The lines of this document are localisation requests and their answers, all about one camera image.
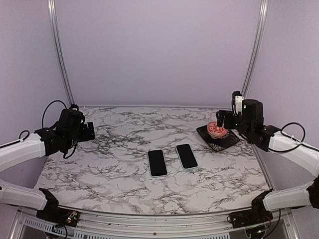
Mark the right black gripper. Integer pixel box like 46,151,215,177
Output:
215,110,252,138

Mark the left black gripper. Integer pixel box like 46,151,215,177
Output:
65,121,95,149

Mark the light blue phone case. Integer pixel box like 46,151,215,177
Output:
175,143,199,171

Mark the lavender phone case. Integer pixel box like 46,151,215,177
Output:
147,149,168,178

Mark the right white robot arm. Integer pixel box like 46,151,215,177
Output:
216,97,319,223

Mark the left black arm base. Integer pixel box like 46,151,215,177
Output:
36,188,80,227

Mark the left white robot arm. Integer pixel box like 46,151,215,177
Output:
0,109,95,222

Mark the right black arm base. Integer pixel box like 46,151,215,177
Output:
227,190,273,229

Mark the red patterned bowl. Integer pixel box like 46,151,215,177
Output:
207,121,228,139

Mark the black patterned tray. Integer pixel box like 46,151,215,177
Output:
196,125,240,152

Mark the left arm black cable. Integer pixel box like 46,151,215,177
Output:
18,100,78,159

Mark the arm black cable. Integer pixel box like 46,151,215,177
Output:
269,121,306,152
18,100,78,159

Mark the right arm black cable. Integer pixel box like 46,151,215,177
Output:
269,121,306,152

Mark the right aluminium frame post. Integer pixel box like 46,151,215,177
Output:
241,0,269,98

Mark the aluminium frame post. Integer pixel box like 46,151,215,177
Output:
47,0,75,105
241,0,269,98

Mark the front aluminium rail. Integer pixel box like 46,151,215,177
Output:
8,208,300,239

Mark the left aluminium frame post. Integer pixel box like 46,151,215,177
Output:
47,0,75,105

